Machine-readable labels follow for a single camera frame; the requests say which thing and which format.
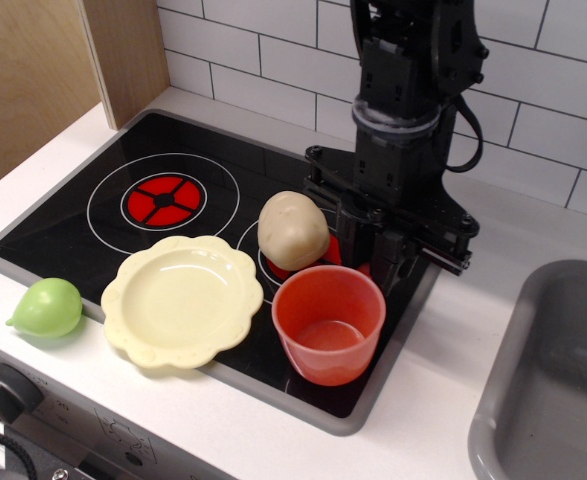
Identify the cream scalloped plastic plate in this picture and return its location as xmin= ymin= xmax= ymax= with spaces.
xmin=101 ymin=236 xmax=264 ymax=369

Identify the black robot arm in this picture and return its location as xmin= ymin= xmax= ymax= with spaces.
xmin=305 ymin=1 xmax=489 ymax=293

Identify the green toy pear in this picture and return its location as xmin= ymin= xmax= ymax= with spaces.
xmin=6 ymin=278 xmax=83 ymax=338

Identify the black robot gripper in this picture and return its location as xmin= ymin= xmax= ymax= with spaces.
xmin=305 ymin=132 xmax=479 ymax=296

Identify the orange plastic cup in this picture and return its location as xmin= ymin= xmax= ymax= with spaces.
xmin=271 ymin=265 xmax=387 ymax=387

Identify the wooden side panel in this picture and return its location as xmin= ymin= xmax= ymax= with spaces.
xmin=0 ymin=1 xmax=169 ymax=179

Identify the black cable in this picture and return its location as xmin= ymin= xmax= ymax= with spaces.
xmin=435 ymin=94 xmax=485 ymax=174

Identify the grey toy sink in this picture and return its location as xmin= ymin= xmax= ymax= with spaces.
xmin=468 ymin=260 xmax=587 ymax=479

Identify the black toy stove top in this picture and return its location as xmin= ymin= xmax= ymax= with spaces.
xmin=0 ymin=111 xmax=438 ymax=436

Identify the grey stove knob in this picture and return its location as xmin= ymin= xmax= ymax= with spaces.
xmin=0 ymin=364 xmax=44 ymax=424

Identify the beige toy potato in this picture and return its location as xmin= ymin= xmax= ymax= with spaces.
xmin=257 ymin=191 xmax=330 ymax=271

